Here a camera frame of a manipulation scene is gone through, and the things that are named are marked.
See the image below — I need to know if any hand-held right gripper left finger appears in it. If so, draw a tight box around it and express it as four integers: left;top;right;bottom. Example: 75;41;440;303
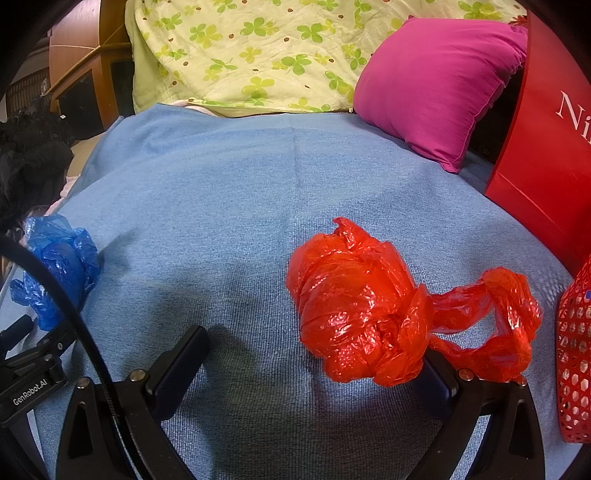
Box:
55;324;211;480

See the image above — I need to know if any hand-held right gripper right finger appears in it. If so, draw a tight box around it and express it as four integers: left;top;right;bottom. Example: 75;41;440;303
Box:
406;348;546;480

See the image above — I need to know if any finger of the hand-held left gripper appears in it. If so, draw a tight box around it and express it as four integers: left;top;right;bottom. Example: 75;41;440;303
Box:
0;315;35;354
0;320;78;370

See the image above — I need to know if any blue plastic bag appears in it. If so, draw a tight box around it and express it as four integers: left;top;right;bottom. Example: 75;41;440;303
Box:
10;215;101;330

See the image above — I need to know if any red plastic bag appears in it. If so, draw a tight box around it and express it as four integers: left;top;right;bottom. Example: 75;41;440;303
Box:
285;217;543;387

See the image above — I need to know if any red mesh basket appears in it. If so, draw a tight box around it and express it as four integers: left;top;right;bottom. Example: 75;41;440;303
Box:
555;253;591;445

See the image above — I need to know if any black crumpled cloth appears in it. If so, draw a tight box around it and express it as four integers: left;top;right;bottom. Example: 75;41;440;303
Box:
0;108;77;232

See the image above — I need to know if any blue blanket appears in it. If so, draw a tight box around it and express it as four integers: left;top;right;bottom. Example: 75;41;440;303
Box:
0;102;583;480

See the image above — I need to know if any wooden cabinet with dark glass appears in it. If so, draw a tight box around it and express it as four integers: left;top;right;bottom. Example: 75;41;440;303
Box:
46;41;136;139

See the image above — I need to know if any brown lattice door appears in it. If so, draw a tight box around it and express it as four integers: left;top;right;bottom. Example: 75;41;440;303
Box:
7;69;51;102

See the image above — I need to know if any red paper bag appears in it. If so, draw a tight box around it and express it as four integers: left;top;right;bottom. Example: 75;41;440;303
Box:
485;11;591;278

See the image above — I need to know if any magenta pillow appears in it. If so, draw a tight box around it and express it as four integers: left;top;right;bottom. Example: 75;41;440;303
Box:
353;17;529;174

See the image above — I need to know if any green clover print quilt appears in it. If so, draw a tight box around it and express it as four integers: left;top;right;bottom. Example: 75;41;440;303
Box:
124;0;529;118

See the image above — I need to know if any black cable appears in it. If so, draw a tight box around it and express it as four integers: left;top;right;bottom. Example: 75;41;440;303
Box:
0;236;146;480

